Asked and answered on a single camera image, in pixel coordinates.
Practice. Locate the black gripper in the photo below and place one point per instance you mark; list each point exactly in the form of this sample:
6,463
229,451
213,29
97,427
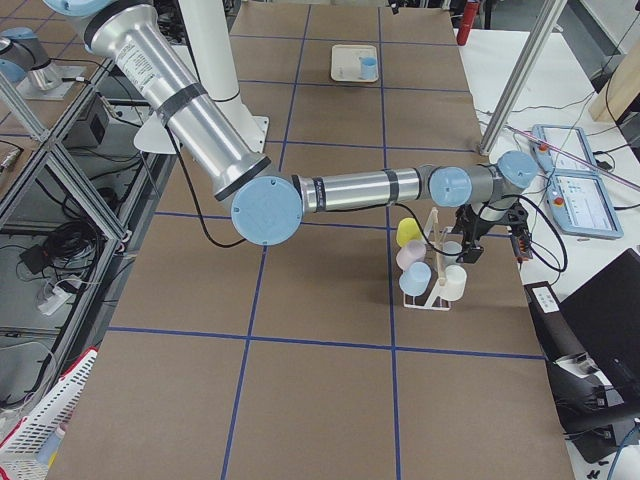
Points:
475,229

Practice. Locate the grey plastic cup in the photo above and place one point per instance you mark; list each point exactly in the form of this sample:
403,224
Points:
452,250

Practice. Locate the cream plastic cup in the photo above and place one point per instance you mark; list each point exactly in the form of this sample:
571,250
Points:
455,283

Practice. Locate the pink plastic cup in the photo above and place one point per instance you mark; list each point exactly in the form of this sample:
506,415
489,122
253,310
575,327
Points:
413,251

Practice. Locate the light blue plastic cup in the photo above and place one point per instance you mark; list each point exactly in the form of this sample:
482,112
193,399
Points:
415,279

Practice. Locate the yellow plastic cup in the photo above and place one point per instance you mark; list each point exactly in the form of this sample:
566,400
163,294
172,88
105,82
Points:
408,229

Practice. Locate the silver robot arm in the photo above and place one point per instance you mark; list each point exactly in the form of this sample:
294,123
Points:
267,208

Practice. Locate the near blue teach pendant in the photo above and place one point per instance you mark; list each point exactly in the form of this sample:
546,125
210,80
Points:
580,205

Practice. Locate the blue teach pendant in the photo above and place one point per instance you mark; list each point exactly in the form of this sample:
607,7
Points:
580,205
570,139

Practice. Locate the long metal grabber stick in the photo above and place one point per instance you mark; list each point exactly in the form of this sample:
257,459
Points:
577,159

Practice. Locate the black laptop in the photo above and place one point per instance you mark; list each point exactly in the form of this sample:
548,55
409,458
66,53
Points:
604,316

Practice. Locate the far blue teach pendant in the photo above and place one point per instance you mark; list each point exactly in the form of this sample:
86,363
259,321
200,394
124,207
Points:
570,139

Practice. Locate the red cylinder bottle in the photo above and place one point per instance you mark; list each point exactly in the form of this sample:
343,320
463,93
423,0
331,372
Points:
466,24

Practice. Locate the cream plastic tray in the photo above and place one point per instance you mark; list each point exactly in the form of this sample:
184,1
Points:
345,61

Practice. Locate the white power strip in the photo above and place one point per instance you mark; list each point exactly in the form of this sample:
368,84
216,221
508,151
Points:
56,299

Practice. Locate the white plastic basket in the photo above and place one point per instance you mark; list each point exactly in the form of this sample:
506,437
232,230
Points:
29,450

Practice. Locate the white wire cup rack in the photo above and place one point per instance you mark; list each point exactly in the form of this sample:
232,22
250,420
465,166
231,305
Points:
434,238

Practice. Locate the aluminium frame post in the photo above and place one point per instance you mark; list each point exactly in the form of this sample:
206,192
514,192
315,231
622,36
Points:
532,49

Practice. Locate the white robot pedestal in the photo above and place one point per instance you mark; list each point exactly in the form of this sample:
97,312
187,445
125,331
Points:
208,35

